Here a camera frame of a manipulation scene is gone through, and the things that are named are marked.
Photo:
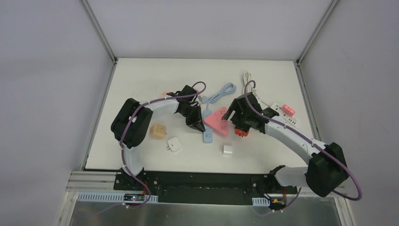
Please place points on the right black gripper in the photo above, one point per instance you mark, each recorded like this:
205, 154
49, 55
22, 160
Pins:
238, 117

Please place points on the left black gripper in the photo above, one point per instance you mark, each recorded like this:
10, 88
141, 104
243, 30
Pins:
193, 115

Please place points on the red cube socket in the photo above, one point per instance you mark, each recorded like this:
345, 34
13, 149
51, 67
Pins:
241, 133

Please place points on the pink power strip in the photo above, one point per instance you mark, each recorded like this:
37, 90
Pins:
214, 120

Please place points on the round pink socket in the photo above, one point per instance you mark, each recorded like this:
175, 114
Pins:
167, 94

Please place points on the small white usb charger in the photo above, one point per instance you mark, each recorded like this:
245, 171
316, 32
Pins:
227, 150

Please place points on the white charger plug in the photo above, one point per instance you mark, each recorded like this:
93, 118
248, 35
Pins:
174, 144

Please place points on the beige cube plug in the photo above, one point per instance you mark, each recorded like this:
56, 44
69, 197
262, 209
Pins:
157, 131

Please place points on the light blue power strip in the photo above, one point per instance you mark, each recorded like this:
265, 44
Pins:
208, 133

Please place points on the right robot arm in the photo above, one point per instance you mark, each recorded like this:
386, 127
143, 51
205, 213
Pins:
325, 164

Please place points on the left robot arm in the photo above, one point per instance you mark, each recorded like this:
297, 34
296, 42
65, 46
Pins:
131, 124

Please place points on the small pink plug adapter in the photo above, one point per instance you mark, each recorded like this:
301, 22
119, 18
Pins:
288, 110

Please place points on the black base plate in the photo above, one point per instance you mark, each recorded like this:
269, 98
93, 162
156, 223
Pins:
203, 188

